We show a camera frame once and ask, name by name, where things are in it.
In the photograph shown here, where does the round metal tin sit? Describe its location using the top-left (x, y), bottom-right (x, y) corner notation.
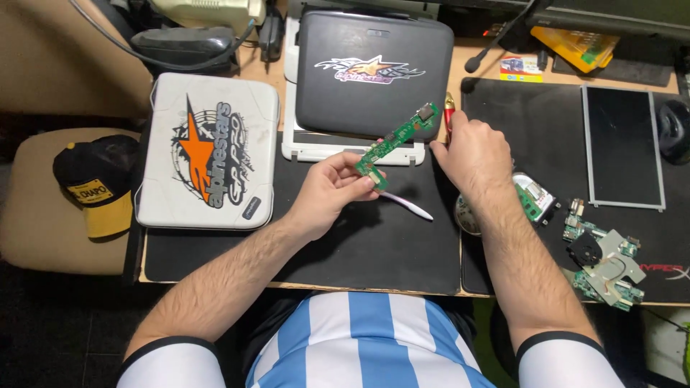
top-left (454, 194), bottom-right (483, 237)

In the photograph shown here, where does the black mouse pad red print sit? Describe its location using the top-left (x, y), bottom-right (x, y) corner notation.
top-left (461, 77), bottom-right (690, 304)

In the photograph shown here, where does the black plug adapter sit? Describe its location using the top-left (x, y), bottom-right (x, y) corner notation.
top-left (259, 5), bottom-right (285, 63)

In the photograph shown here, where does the beige padded chair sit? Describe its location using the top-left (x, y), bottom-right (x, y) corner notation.
top-left (0, 127), bottom-right (142, 276)

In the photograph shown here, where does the red handled screwdriver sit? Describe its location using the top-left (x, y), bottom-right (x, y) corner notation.
top-left (443, 92), bottom-right (457, 149)

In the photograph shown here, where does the green memory module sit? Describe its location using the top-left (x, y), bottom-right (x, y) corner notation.
top-left (515, 183), bottom-right (544, 223)

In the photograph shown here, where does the black laptop lid with sticker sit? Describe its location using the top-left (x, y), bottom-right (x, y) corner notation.
top-left (295, 10), bottom-right (455, 143)

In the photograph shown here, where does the white laptop with star sticker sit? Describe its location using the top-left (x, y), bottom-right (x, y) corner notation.
top-left (135, 72), bottom-right (281, 231)

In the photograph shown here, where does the person's left hand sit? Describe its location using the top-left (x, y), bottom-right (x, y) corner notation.
top-left (280, 151), bottom-right (387, 244)

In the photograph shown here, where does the blue white striped shirt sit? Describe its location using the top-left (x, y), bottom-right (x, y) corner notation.
top-left (116, 291), bottom-right (626, 388)

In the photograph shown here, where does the silver hard drive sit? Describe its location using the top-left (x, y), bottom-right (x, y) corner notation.
top-left (511, 171), bottom-right (562, 226)

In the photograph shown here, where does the person's right hand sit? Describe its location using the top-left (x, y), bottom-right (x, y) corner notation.
top-left (428, 110), bottom-right (515, 198)

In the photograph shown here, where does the black microphone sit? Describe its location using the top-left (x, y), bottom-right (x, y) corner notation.
top-left (464, 0), bottom-right (540, 74)

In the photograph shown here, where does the yellow printed card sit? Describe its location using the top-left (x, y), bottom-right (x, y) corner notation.
top-left (499, 55), bottom-right (544, 83)

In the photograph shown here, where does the narrow green circuit board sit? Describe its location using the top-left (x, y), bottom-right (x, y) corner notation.
top-left (355, 102), bottom-right (441, 190)

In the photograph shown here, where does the green motherboard with fan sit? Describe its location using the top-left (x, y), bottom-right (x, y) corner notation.
top-left (561, 214), bottom-right (648, 313)

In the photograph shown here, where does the black computer mouse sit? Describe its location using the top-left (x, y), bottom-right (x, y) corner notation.
top-left (657, 99), bottom-right (690, 166)

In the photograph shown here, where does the white laptop screen bezel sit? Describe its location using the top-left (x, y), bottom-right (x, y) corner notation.
top-left (281, 16), bottom-right (427, 166)

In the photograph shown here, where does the black monitor stand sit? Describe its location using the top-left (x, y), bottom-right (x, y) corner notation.
top-left (525, 0), bottom-right (690, 45)

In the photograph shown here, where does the plain black desk mat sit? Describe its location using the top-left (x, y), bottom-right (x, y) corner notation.
top-left (144, 132), bottom-right (462, 296)

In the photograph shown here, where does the black and yellow cap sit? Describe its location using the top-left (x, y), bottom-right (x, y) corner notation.
top-left (52, 135), bottom-right (141, 240)

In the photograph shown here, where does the bare laptop screen panel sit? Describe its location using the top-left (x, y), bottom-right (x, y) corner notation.
top-left (580, 83), bottom-right (667, 211)

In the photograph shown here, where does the beige plastic device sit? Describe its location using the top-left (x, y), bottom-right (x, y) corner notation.
top-left (148, 0), bottom-right (267, 37)

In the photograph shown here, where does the black power adapter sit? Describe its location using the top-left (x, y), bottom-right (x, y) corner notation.
top-left (130, 27), bottom-right (236, 73)

